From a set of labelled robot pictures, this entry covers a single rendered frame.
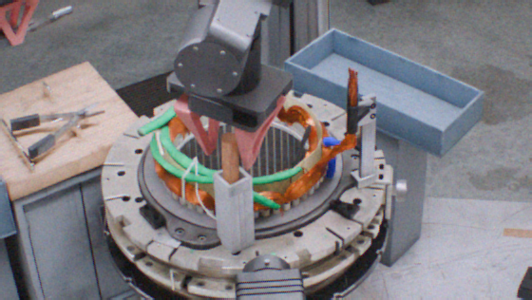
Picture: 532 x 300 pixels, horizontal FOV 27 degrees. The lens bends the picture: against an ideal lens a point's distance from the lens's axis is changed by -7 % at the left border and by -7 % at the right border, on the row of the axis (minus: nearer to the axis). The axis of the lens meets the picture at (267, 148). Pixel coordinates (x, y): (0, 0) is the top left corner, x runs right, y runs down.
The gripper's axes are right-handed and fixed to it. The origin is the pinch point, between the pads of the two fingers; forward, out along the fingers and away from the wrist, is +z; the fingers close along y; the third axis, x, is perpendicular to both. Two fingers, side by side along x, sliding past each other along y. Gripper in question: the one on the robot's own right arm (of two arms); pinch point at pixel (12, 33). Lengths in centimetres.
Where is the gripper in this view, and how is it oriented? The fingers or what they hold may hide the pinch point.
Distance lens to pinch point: 142.6
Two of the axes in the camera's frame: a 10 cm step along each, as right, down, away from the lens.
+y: 5.4, 5.0, -6.7
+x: 8.4, -3.3, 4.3
